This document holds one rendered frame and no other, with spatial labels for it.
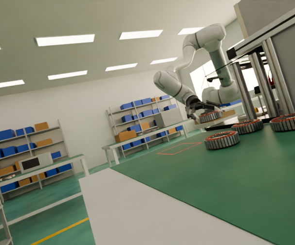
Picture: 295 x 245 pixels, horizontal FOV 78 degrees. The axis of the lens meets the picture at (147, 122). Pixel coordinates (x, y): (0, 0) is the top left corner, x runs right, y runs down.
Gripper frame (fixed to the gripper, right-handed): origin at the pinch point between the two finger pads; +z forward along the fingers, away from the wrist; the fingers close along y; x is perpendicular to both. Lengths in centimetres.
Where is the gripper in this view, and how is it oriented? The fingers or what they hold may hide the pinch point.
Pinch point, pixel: (209, 115)
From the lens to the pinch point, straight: 94.9
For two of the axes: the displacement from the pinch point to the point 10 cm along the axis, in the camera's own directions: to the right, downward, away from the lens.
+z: 1.9, 4.5, -8.7
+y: -9.5, 3.0, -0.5
